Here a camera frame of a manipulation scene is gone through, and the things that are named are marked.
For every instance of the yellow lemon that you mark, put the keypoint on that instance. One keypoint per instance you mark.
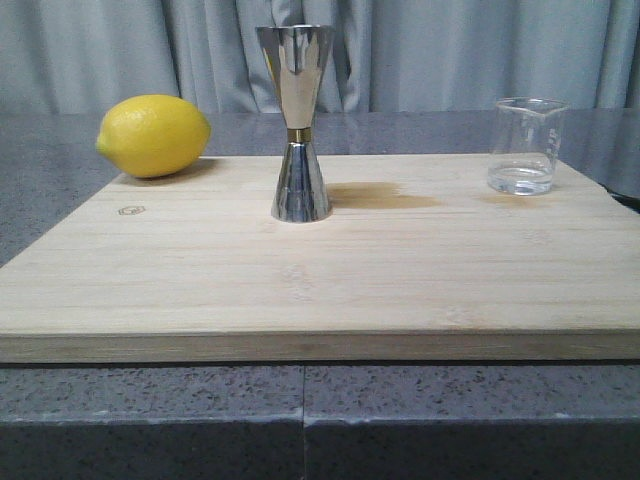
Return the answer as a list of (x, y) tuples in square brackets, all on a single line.
[(153, 135)]

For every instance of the light wooden cutting board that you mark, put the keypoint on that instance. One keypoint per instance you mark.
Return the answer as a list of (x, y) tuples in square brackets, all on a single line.
[(418, 260)]

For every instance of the silver double-cone jigger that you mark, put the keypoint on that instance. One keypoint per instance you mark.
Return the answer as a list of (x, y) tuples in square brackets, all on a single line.
[(296, 58)]

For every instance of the grey curtain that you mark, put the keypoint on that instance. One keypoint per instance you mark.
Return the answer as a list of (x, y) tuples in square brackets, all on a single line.
[(74, 57)]

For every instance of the clear glass beaker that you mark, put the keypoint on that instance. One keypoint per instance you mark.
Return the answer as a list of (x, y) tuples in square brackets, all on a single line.
[(526, 145)]

